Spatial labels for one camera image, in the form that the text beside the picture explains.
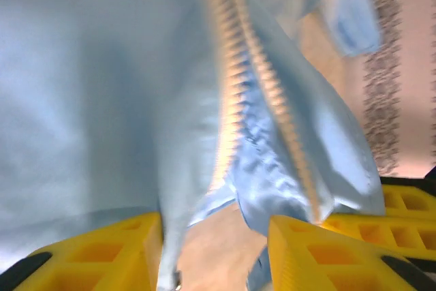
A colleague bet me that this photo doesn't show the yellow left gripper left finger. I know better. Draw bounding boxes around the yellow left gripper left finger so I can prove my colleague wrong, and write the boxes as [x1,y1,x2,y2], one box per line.
[0,211,164,291]

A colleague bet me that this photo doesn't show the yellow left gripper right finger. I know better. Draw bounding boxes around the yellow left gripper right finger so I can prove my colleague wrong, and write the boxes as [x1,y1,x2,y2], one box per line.
[267,214,436,291]

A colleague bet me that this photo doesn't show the light blue hooded jacket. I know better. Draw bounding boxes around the light blue hooded jacket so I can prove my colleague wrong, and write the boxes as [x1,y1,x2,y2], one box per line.
[0,0,388,291]

